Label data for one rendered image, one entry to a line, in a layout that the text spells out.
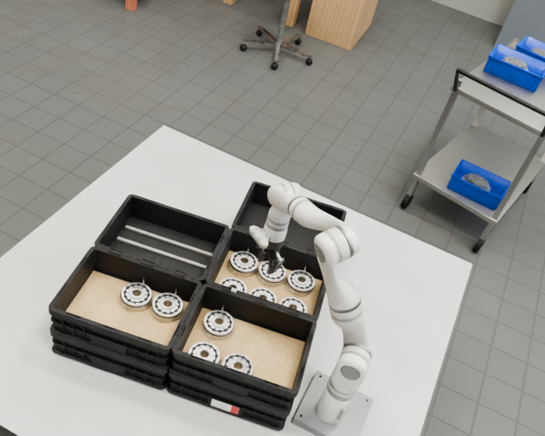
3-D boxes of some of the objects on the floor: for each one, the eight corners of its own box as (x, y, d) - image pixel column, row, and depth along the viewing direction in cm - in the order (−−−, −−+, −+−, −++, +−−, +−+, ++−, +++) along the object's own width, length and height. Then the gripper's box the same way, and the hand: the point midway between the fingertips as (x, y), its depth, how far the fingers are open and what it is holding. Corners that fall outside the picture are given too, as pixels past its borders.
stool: (233, 55, 519) (246, -23, 475) (261, 28, 565) (276, -45, 521) (298, 80, 509) (318, 3, 465) (323, 52, 555) (343, -22, 511)
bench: (418, 355, 323) (472, 264, 277) (298, 698, 207) (357, 637, 161) (154, 227, 355) (163, 125, 309) (-79, 461, 239) (-119, 354, 193)
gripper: (296, 246, 198) (285, 279, 209) (272, 214, 206) (263, 249, 217) (276, 252, 194) (266, 285, 205) (253, 220, 203) (244, 254, 213)
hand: (266, 264), depth 210 cm, fingers open, 5 cm apart
